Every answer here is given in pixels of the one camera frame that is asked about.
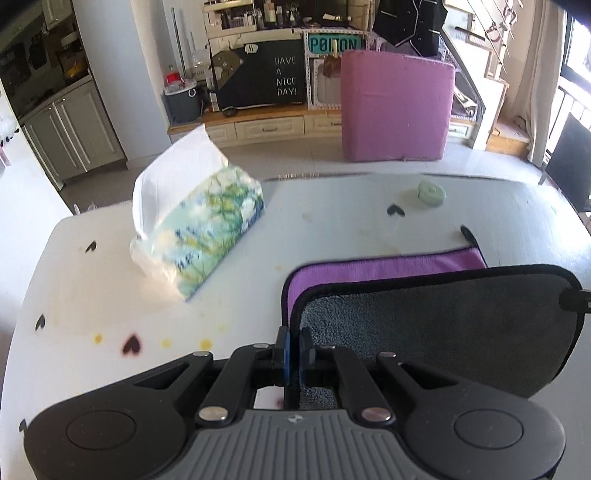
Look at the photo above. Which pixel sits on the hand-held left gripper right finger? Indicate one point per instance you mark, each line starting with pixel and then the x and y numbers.
pixel 304 353

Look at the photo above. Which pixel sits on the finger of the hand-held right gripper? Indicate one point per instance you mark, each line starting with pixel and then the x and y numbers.
pixel 575 300

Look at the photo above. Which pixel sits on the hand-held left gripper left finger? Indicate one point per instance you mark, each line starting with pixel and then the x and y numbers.
pixel 287 353

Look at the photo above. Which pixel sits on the purple and grey towel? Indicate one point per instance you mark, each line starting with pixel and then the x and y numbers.
pixel 461 318

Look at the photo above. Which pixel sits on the black chair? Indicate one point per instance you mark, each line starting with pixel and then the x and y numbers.
pixel 570 161

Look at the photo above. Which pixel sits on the floral tissue pack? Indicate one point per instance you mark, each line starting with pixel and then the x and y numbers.
pixel 203 217

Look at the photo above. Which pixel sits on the green round tape roll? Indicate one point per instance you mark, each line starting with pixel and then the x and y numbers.
pixel 431 192

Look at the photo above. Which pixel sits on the wooden staircase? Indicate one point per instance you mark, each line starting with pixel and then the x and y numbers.
pixel 494 92

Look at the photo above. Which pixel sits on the cream low cabinet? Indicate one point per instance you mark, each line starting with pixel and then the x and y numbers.
pixel 258 127

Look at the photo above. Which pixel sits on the grey bin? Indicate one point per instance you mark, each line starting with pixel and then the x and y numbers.
pixel 183 105

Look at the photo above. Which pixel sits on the black printed dust cover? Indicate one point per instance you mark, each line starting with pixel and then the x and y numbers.
pixel 263 76

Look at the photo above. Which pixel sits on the cream kitchen cabinet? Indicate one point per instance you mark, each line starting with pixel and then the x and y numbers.
pixel 74 129

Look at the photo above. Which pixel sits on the teal lettered sign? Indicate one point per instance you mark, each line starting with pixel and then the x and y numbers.
pixel 334 45

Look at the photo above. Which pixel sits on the black hanging jacket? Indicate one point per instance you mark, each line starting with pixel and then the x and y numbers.
pixel 411 23

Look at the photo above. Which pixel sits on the white shelf with bottles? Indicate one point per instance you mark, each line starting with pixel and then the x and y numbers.
pixel 244 18

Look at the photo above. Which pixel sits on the black built-in oven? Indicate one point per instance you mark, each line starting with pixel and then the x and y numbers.
pixel 41 69

